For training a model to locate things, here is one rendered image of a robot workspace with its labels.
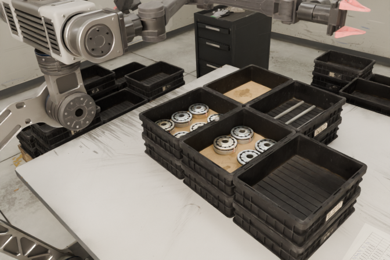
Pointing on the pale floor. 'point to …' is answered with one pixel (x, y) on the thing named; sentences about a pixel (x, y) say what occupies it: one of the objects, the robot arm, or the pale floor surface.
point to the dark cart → (231, 39)
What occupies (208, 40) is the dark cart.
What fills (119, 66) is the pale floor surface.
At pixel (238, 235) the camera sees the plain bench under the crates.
